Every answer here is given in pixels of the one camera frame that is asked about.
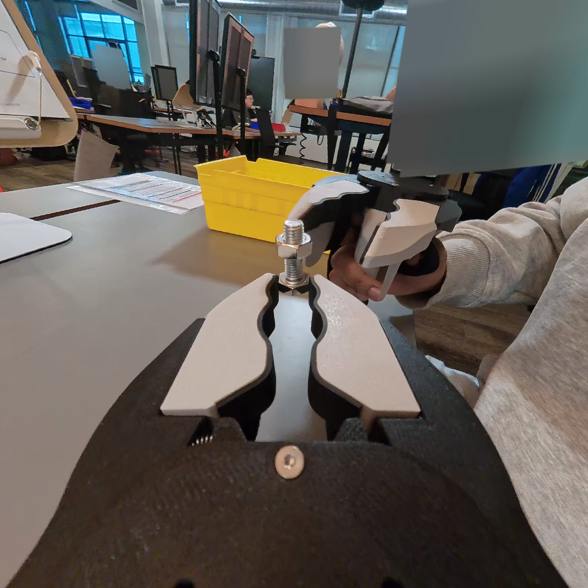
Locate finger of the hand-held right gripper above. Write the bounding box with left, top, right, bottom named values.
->
left=355, top=199, right=441, bottom=300
left=288, top=180, right=370, bottom=268

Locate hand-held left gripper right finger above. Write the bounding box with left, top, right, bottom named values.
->
left=308, top=275, right=423, bottom=440

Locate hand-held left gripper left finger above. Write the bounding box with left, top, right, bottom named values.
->
left=159, top=272, right=280, bottom=440

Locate silver hex bolt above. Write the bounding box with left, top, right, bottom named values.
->
left=277, top=220, right=311, bottom=290

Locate divided yellow plastic bin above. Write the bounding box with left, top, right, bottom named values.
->
left=194, top=155, right=350, bottom=253

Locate person's right forearm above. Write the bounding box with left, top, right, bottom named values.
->
left=400, top=177, right=588, bottom=318

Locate black desk chair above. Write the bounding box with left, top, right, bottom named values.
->
left=255, top=108, right=298, bottom=159

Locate standing desk with bag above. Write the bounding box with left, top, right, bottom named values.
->
left=288, top=96, right=396, bottom=173

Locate grey desk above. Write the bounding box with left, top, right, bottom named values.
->
left=0, top=171, right=416, bottom=588

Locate long brown-edged desk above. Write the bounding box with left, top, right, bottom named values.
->
left=76, top=108, right=301, bottom=177

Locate person's right hand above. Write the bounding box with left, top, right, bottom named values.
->
left=329, top=216, right=448, bottom=304

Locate blue jacket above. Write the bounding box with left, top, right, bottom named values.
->
left=503, top=163, right=575, bottom=209

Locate black flat monitor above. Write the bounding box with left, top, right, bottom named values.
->
left=248, top=56, right=276, bottom=111

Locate tall dark monitor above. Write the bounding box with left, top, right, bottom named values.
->
left=188, top=0, right=222, bottom=107
left=220, top=13, right=254, bottom=112

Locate laminated instruction sheet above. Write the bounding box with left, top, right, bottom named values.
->
left=66, top=173, right=204, bottom=216

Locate person's grey sweatshirt torso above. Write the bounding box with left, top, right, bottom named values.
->
left=473, top=285, right=588, bottom=588

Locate small dark monitor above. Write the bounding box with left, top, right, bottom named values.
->
left=151, top=65, right=180, bottom=102

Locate grey cardboard sheet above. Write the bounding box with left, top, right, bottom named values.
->
left=73, top=130, right=119, bottom=183

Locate tan document holder board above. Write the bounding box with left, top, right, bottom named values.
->
left=0, top=0, right=79, bottom=149

